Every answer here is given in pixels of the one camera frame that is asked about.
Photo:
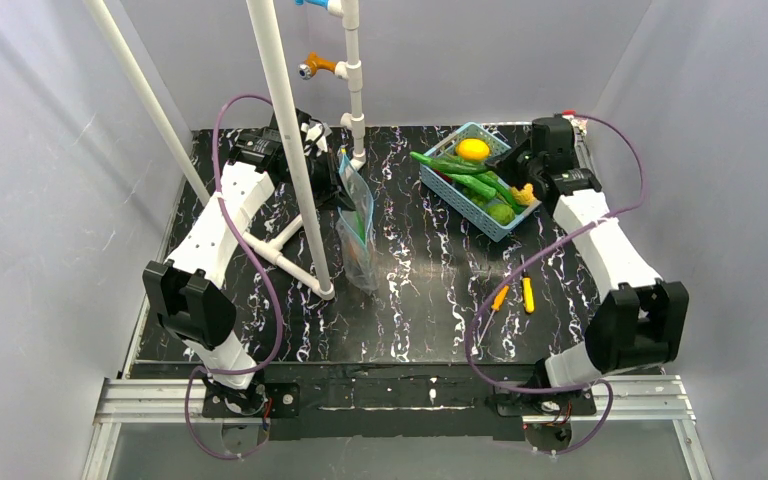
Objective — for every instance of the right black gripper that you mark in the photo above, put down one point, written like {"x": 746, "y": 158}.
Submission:
{"x": 520, "y": 164}

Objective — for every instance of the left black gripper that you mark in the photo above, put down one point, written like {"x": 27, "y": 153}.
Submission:
{"x": 325, "y": 175}

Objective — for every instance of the orange fruit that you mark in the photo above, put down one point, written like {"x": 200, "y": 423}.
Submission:
{"x": 473, "y": 150}

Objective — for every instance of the clear zip top bag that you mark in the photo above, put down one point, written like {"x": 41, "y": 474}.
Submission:
{"x": 356, "y": 230}

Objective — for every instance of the yellow lemon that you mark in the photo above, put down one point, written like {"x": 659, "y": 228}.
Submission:
{"x": 524, "y": 196}

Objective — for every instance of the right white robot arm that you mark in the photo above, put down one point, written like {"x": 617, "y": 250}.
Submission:
{"x": 640, "y": 319}

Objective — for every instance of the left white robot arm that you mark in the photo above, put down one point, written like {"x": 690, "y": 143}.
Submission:
{"x": 184, "y": 290}

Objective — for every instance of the thin green bean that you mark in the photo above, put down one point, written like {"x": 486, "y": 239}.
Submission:
{"x": 502, "y": 190}

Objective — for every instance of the light green vegetable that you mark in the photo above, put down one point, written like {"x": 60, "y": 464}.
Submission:
{"x": 501, "y": 213}

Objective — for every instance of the green pepper with stem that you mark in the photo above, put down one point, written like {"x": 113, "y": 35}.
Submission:
{"x": 475, "y": 185}

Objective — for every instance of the orange webcam on pipe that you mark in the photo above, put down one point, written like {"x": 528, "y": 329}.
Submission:
{"x": 313, "y": 64}

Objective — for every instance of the long green cucumber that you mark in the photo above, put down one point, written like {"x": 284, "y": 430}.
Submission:
{"x": 448, "y": 164}

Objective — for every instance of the light blue plastic basket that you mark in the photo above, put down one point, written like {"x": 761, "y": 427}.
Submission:
{"x": 484, "y": 200}

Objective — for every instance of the blue clip on pipe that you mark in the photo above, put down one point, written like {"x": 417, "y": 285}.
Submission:
{"x": 320, "y": 3}

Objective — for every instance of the white PVC pipe frame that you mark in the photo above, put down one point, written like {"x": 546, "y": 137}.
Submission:
{"x": 299, "y": 249}

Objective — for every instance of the yellow handled screwdriver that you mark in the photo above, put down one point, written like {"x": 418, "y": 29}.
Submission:
{"x": 529, "y": 302}

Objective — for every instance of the orange handled screwdriver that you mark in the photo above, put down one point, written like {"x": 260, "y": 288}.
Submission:
{"x": 497, "y": 304}

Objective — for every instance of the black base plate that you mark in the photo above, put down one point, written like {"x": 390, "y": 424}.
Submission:
{"x": 323, "y": 400}

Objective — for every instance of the aluminium rail frame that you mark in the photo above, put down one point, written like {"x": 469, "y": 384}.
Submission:
{"x": 641, "y": 397}

